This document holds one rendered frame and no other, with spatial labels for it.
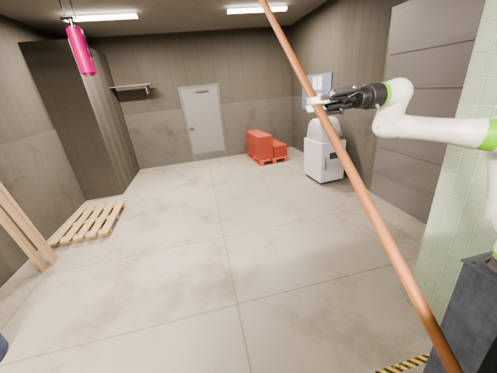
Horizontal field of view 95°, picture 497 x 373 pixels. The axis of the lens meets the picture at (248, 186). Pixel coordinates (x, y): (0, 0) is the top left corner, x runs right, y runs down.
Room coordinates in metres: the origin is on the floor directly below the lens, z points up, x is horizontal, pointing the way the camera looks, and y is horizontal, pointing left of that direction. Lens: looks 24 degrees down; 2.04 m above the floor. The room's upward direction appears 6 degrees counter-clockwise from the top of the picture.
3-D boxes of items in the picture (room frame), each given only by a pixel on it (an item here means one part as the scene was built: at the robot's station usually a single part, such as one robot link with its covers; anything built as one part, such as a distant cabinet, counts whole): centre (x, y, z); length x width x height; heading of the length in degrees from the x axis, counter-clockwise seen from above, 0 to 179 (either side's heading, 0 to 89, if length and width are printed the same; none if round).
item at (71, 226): (3.63, 2.87, 0.06); 1.26 x 0.91 x 0.11; 10
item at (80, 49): (3.18, 1.79, 2.63); 0.20 x 0.17 x 0.59; 100
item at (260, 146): (6.58, -0.63, 0.39); 1.30 x 0.93 x 0.78; 10
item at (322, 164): (4.65, -1.67, 0.65); 0.76 x 0.60 x 1.31; 10
